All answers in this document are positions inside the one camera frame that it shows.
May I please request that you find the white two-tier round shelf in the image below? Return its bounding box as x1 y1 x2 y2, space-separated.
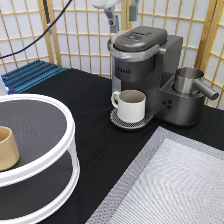
0 94 80 224

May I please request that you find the white ceramic mug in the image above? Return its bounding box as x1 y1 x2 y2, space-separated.
111 90 146 123

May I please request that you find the blue ribbed metal block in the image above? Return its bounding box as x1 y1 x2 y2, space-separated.
2 60 66 94

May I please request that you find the black tablecloth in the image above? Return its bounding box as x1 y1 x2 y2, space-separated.
28 69 224 224

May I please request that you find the grey pod coffee machine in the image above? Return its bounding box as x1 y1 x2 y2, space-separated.
108 26 219 130

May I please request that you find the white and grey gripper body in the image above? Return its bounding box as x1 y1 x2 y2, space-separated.
90 0 124 9

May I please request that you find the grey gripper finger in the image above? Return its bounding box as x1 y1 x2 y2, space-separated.
104 7 119 33
129 5 138 21

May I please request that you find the grey woven placemat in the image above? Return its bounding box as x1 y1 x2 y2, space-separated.
85 127 224 224

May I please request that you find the light wooden cup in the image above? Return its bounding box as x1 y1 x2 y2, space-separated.
0 126 19 171

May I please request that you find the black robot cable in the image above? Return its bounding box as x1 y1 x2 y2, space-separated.
0 0 74 61

